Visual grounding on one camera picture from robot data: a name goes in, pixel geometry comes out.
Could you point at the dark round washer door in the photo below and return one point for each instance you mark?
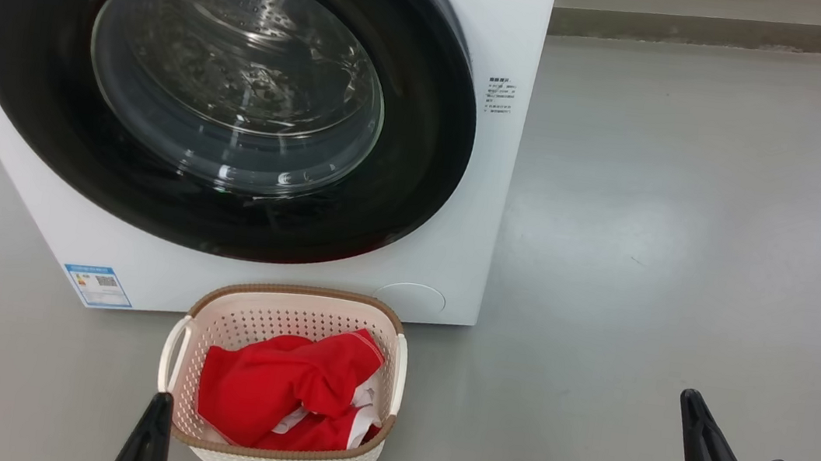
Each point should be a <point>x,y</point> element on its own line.
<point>24,58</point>

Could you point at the red and white garment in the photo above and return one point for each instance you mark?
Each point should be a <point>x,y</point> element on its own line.
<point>274,386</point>

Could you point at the cream perforated laundry basket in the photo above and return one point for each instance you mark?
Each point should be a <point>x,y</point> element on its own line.
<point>275,312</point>

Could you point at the blue energy label sticker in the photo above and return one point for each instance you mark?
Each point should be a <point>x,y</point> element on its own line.
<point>98,286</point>

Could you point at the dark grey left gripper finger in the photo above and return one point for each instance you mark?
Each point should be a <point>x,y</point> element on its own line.
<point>147,449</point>

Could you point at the white front-load washing machine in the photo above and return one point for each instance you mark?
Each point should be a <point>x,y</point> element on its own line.
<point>508,7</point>

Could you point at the round white filter cover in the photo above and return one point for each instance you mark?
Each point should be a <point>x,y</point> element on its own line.
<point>410,301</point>

